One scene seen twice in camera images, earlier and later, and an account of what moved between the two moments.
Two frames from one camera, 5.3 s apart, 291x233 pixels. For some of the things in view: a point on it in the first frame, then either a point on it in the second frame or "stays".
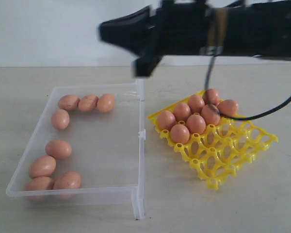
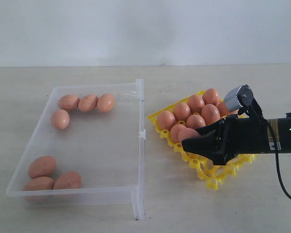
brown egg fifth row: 196,104 stays
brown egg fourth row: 58,149 → 186,134
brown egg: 166,120 stays
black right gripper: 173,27 → 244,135
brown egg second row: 196,124 stays
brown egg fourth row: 211,96 stays
